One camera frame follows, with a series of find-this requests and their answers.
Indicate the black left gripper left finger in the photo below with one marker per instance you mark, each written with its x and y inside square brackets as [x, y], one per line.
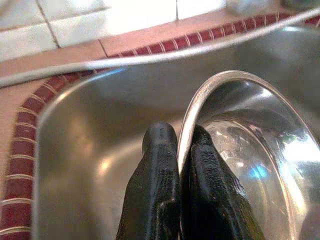
[152, 190]

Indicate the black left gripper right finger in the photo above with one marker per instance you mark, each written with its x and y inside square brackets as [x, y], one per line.
[212, 200]

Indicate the stainless steel bowl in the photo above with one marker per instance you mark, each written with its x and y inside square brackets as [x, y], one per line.
[262, 112]

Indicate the steel sink basin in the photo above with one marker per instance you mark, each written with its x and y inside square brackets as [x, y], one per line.
[87, 125]

